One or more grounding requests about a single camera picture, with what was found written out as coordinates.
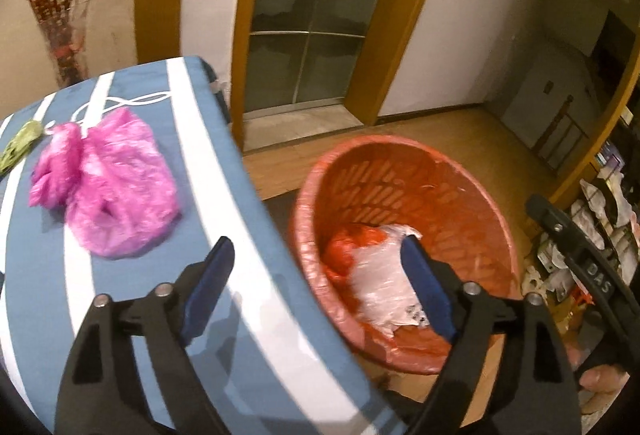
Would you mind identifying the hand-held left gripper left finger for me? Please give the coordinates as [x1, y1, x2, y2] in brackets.
[55, 236, 236, 435]

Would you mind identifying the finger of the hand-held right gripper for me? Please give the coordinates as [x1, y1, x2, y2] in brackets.
[525, 194, 584, 267]

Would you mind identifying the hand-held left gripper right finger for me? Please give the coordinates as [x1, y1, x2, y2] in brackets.
[401, 235, 583, 435]

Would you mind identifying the clear plastic bag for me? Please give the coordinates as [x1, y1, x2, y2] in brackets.
[350, 224, 436, 331]

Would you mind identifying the orange plastic bag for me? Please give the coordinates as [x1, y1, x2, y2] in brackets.
[322, 225, 381, 286]

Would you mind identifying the orange plastic waste basket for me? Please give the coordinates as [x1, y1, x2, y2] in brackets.
[289, 135, 521, 376]

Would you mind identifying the person's right hand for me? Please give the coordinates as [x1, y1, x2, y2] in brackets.
[579, 364, 630, 397]

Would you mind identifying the pile of packaged goods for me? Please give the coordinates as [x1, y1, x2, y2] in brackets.
[520, 110, 640, 316]

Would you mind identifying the wooden chair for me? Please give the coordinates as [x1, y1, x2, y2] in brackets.
[532, 95, 591, 171]

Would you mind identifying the white cabinet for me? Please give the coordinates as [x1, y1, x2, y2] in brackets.
[500, 40, 608, 151]

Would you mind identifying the purple plastic bag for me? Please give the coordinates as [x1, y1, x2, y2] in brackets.
[28, 108, 182, 258]

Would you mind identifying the blue white striped cloth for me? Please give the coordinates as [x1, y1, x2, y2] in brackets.
[0, 56, 406, 435]

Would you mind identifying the olive green wrapper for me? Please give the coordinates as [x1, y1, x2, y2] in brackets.
[0, 119, 43, 173]

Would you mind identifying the tall glass vase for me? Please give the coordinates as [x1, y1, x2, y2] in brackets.
[37, 0, 91, 88]

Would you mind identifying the glass sliding door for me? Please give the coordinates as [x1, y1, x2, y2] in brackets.
[243, 0, 408, 113]

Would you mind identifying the wooden door frame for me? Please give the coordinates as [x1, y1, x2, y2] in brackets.
[231, 0, 453, 128]

